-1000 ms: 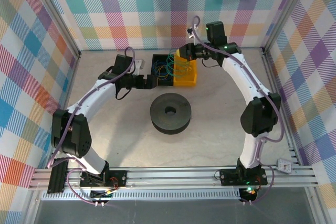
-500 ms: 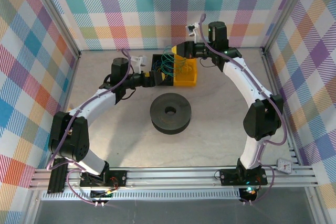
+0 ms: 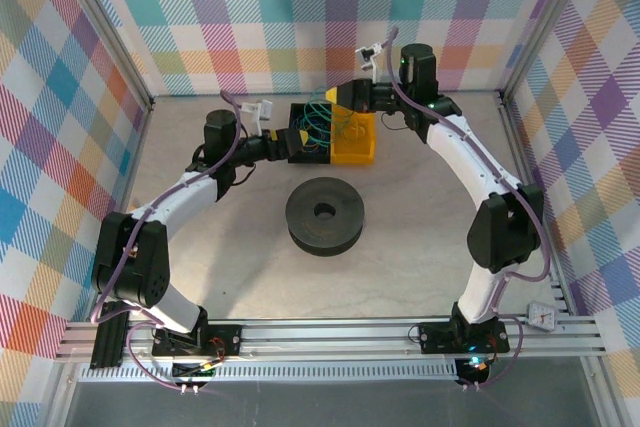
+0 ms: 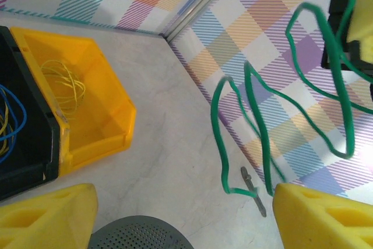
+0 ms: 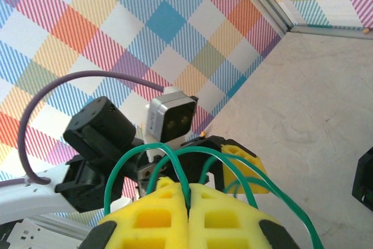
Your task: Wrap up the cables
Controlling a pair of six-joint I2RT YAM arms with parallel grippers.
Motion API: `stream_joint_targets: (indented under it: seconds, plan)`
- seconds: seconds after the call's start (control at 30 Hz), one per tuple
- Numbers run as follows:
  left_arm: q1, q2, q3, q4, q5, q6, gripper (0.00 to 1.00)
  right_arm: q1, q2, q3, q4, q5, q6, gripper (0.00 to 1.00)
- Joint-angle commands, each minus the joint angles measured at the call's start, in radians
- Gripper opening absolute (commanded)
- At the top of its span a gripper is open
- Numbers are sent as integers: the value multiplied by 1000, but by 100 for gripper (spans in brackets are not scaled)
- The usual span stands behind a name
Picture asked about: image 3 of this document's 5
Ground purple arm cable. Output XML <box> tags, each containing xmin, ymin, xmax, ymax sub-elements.
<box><xmin>87</xmin><ymin>89</ymin><xmax>251</xmax><ymax>391</ymax></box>
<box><xmin>382</xmin><ymin>25</ymin><xmax>554</xmax><ymax>391</ymax></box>

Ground orange cable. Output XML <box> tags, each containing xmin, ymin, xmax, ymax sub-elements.
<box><xmin>294</xmin><ymin>119</ymin><xmax>332</xmax><ymax>156</ymax></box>

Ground blue cable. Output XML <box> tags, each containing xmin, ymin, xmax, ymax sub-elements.
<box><xmin>292</xmin><ymin>115</ymin><xmax>332</xmax><ymax>153</ymax></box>

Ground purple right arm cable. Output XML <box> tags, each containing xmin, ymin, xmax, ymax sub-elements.
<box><xmin>382</xmin><ymin>25</ymin><xmax>554</xmax><ymax>391</ymax></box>

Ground black plastic bin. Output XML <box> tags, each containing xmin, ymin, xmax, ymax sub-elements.
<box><xmin>287</xmin><ymin>101</ymin><xmax>335</xmax><ymax>166</ymax></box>

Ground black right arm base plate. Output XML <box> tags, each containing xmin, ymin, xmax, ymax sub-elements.
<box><xmin>416</xmin><ymin>318</ymin><xmax>512</xmax><ymax>355</ymax></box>

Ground aluminium mounting rail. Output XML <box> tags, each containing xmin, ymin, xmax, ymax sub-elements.
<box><xmin>53</xmin><ymin>315</ymin><xmax>609</xmax><ymax>363</ymax></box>

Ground aluminium side rail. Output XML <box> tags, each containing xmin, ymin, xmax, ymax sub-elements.
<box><xmin>497</xmin><ymin>90</ymin><xmax>574</xmax><ymax>319</ymax></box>

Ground green cable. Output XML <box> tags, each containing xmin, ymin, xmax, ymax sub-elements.
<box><xmin>305</xmin><ymin>88</ymin><xmax>355</xmax><ymax>149</ymax></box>

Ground small white clock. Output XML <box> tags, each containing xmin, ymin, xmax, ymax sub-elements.
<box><xmin>526</xmin><ymin>300</ymin><xmax>559</xmax><ymax>333</ymax></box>

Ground yellow cable coil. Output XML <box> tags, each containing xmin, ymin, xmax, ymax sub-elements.
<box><xmin>337</xmin><ymin>115</ymin><xmax>372</xmax><ymax>146</ymax></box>

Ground aluminium frame post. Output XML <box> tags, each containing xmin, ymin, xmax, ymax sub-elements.
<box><xmin>58</xmin><ymin>0</ymin><xmax>155</xmax><ymax>111</ymax></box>
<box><xmin>497</xmin><ymin>0</ymin><xmax>599</xmax><ymax>104</ymax></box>

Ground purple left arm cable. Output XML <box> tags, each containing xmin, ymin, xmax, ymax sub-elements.
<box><xmin>87</xmin><ymin>89</ymin><xmax>251</xmax><ymax>391</ymax></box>

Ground small control board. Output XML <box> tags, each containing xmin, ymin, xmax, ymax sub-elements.
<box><xmin>456</xmin><ymin>354</ymin><xmax>495</xmax><ymax>388</ymax></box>
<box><xmin>171</xmin><ymin>359</ymin><xmax>220</xmax><ymax>386</ymax></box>

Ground yellow plastic bin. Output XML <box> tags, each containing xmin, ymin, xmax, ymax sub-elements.
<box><xmin>328</xmin><ymin>102</ymin><xmax>377</xmax><ymax>167</ymax></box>

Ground black cable spool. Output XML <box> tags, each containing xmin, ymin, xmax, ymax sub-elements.
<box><xmin>284</xmin><ymin>176</ymin><xmax>366</xmax><ymax>259</ymax></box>

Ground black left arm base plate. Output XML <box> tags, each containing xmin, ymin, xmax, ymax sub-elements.
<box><xmin>151</xmin><ymin>320</ymin><xmax>244</xmax><ymax>359</ymax></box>

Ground slotted grey cable duct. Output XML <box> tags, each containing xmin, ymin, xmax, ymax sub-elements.
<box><xmin>78</xmin><ymin>360</ymin><xmax>459</xmax><ymax>384</ymax></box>

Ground black rail bracket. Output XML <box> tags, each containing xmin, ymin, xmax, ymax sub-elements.
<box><xmin>89</xmin><ymin>315</ymin><xmax>132</xmax><ymax>370</ymax></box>

